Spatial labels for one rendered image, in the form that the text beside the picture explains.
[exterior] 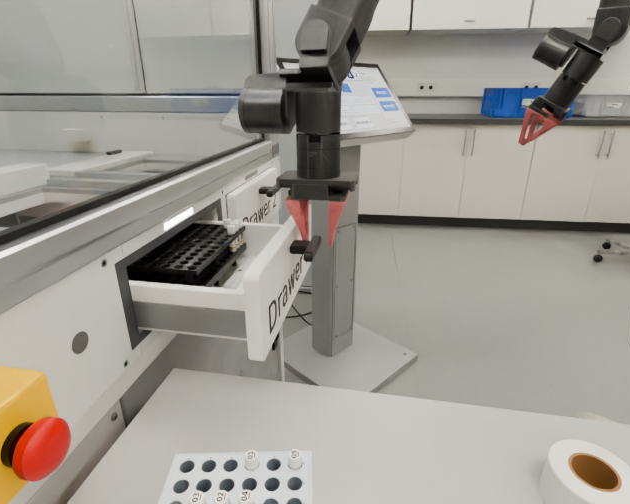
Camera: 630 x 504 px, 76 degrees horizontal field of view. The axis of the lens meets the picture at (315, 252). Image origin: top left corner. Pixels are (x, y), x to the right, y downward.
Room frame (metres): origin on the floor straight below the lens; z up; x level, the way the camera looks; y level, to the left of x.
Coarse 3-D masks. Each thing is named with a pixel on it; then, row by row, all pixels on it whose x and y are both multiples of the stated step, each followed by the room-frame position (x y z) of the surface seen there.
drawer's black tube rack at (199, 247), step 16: (192, 224) 0.63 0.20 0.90; (208, 224) 0.63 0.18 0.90; (176, 240) 0.56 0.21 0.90; (192, 240) 0.55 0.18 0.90; (208, 240) 0.55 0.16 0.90; (144, 256) 0.49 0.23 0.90; (160, 256) 0.49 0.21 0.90; (176, 256) 0.49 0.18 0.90; (192, 256) 0.49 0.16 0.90; (224, 256) 0.56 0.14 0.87; (128, 272) 0.51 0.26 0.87; (144, 272) 0.50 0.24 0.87; (160, 272) 0.50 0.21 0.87; (176, 272) 0.45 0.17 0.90; (208, 272) 0.50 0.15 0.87; (224, 272) 0.52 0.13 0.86
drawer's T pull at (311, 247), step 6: (294, 240) 0.52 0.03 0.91; (300, 240) 0.52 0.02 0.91; (312, 240) 0.52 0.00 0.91; (318, 240) 0.52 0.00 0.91; (294, 246) 0.50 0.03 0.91; (300, 246) 0.50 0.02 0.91; (306, 246) 0.50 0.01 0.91; (312, 246) 0.50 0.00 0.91; (318, 246) 0.52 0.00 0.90; (294, 252) 0.50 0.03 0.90; (300, 252) 0.50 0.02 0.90; (306, 252) 0.48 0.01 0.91; (312, 252) 0.48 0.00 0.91; (306, 258) 0.47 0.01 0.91; (312, 258) 0.47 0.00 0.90
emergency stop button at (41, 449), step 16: (32, 432) 0.20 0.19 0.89; (48, 432) 0.20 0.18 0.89; (64, 432) 0.21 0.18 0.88; (16, 448) 0.19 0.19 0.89; (32, 448) 0.19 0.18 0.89; (48, 448) 0.20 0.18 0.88; (64, 448) 0.21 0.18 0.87; (16, 464) 0.19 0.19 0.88; (32, 464) 0.19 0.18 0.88; (48, 464) 0.20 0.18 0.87; (32, 480) 0.19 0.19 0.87
